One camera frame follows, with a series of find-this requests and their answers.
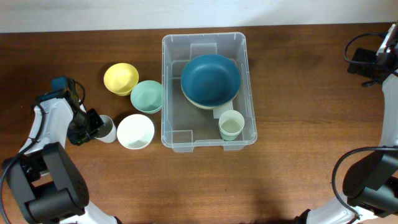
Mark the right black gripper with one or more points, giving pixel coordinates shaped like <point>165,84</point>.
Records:
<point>364,55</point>

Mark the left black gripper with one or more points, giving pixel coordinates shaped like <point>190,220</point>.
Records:
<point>79,137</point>

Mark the grey cup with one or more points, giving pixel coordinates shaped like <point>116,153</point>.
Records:
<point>108,132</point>

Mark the white small bowl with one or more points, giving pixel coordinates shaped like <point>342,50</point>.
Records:
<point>136,131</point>

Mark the yellow small bowl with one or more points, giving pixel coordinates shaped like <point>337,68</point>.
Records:
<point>121,78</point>

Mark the green small bowl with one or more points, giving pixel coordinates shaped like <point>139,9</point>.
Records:
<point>147,96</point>

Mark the blue plate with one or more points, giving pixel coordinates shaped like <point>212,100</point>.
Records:
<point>210,80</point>

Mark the cream plate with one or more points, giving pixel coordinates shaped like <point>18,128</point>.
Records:
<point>208,107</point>

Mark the green cup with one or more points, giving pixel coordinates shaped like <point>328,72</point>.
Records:
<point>228,137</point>

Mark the cream cup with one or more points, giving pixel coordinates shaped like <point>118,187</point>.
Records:
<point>231,123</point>

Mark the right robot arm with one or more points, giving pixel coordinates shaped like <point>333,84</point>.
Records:
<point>369,187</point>

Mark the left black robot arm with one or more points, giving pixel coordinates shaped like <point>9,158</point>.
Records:
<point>44,181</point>

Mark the clear plastic storage bin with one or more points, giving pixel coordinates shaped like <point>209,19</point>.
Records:
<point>185,126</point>

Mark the white label in bin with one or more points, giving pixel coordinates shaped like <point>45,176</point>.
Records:
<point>218,111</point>

